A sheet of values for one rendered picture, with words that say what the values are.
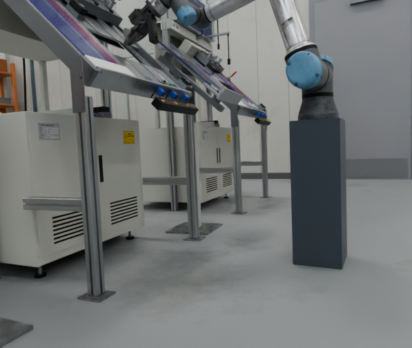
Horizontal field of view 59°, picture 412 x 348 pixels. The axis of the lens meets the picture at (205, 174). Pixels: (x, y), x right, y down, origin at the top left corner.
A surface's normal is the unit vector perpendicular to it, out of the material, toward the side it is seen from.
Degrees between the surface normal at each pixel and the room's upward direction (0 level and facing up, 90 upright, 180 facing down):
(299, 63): 97
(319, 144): 90
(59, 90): 90
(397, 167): 90
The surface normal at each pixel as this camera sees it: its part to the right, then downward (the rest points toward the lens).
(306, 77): -0.47, 0.21
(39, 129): 0.91, -0.01
